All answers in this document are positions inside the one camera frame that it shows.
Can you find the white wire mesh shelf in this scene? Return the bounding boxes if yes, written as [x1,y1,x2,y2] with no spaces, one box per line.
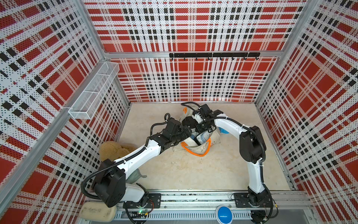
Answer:
[69,62,119,120]

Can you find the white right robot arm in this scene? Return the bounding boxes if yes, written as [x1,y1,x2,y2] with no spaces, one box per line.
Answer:
[192,104,270,207]

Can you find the light blue square alarm clock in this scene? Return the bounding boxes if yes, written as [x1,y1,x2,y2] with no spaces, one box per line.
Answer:
[196,131,211,145]

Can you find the white round clock black back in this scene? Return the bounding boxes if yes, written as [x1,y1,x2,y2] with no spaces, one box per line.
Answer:
[182,116,198,129]

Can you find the blue round button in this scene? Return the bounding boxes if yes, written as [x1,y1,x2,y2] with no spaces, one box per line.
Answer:
[215,205,233,224]

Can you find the tan plush toy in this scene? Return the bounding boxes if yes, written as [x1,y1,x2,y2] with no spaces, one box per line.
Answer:
[99,141,136,161]

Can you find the black wall hook rail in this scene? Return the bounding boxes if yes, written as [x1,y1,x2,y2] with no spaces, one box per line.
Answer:
[169,52,261,59]

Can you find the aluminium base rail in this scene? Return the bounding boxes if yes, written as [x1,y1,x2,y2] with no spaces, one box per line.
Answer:
[81,190,317,224]

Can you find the grey green cloth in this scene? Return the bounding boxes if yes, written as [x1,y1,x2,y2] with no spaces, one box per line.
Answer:
[126,169,147,184]

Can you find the beige canvas bag orange handles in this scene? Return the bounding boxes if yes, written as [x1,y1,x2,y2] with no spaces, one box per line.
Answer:
[172,107,221,157]

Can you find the beige sponge block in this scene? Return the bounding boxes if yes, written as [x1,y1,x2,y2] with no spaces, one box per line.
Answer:
[79,201,117,223]

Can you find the bright blue round alarm clock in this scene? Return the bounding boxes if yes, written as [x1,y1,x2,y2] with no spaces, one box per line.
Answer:
[219,127,229,134]

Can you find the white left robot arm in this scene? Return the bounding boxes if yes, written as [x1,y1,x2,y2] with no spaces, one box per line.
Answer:
[81,118,192,208]

